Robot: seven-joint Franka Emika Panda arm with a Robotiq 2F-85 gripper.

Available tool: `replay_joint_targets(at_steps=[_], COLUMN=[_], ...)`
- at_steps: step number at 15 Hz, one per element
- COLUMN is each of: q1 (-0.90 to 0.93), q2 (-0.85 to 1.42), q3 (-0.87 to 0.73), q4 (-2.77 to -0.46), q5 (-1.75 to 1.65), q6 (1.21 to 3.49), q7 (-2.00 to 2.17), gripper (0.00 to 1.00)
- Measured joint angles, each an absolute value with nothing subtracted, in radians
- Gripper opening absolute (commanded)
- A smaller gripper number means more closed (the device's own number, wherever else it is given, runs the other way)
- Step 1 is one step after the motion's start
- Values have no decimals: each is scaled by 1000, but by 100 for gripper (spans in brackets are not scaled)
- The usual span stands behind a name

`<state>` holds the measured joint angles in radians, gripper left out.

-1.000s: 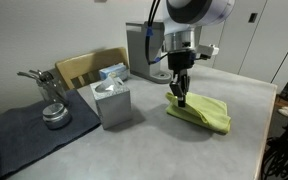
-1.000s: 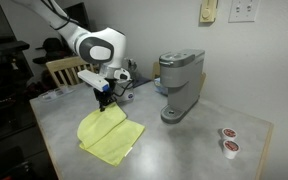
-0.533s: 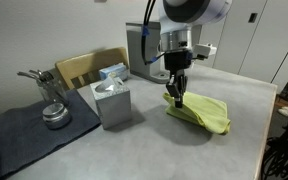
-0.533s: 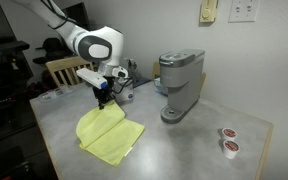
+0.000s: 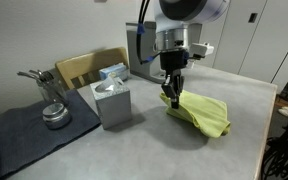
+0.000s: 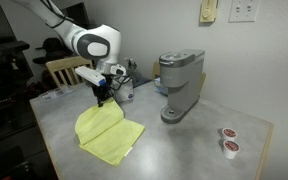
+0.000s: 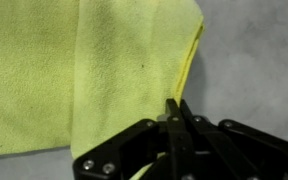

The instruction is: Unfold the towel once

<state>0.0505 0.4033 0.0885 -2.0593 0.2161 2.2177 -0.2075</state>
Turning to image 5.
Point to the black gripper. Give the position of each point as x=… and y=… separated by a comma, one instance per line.
x=173, y=60

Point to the yellow microfiber towel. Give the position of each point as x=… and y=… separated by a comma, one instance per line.
x=207, y=113

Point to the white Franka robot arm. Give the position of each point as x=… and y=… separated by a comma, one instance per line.
x=184, y=10

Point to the grey pod coffee machine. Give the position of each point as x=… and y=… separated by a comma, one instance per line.
x=132, y=50

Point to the white tissue box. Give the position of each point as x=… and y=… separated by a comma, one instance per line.
x=112, y=106

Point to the light blue wipes box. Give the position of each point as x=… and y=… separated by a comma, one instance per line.
x=112, y=70

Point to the wooden slatted board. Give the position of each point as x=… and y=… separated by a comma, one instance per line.
x=84, y=65

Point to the white cabinet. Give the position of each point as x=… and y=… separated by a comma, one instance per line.
x=270, y=43

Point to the round metal tin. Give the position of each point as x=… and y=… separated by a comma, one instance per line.
x=55, y=115

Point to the glass jar with cutlery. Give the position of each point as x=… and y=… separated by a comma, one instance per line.
x=50, y=91

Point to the black tripod stand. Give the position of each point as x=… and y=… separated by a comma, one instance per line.
x=280, y=153

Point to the dark blue cloth mat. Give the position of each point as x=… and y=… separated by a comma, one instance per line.
x=17, y=140

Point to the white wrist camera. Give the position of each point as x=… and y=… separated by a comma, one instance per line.
x=201, y=49

